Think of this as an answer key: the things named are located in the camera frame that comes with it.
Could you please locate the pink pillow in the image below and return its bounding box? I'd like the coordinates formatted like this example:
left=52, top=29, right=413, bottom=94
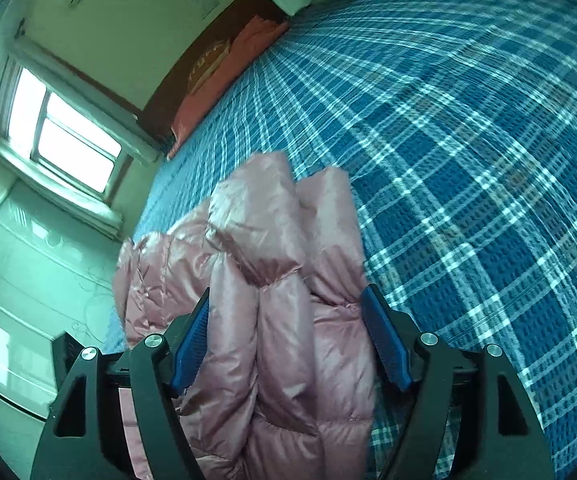
left=167, top=15, right=289, bottom=161

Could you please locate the dark wooden headboard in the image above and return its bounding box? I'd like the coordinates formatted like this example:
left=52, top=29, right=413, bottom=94
left=138, top=0, right=289, bottom=142

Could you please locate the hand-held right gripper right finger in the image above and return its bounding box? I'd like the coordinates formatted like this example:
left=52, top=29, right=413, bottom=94
left=361, top=284, right=555, bottom=480

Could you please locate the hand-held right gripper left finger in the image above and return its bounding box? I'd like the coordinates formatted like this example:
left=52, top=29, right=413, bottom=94
left=31, top=287, right=212, bottom=480

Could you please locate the blue plaid bed sheet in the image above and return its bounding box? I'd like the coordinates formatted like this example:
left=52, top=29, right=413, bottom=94
left=101, top=0, right=577, bottom=480

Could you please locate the white framed window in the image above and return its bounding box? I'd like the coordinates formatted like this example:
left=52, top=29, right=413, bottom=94
left=0, top=35, right=163, bottom=241

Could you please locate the white glossy wardrobe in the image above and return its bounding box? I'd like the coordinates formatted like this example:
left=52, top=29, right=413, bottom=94
left=0, top=180, right=129, bottom=421

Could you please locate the pink down jacket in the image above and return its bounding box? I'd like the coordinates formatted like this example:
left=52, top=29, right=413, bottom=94
left=112, top=150, right=384, bottom=480

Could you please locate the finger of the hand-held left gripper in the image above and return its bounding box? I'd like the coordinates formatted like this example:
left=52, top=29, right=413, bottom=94
left=52, top=332, right=79, bottom=392

